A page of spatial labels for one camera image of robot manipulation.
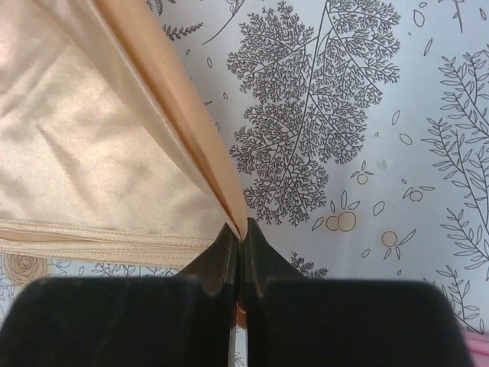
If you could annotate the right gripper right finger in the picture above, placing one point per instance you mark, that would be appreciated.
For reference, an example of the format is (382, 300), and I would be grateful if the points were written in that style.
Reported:
(293, 320)

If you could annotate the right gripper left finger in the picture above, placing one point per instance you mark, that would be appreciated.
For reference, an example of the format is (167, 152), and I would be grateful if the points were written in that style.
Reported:
(184, 320)

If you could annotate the orange satin napkin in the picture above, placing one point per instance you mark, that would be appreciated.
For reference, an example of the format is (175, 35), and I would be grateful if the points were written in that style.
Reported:
(110, 162)

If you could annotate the pink floral placemat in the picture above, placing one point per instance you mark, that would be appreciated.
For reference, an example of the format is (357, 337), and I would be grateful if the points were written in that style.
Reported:
(478, 347)

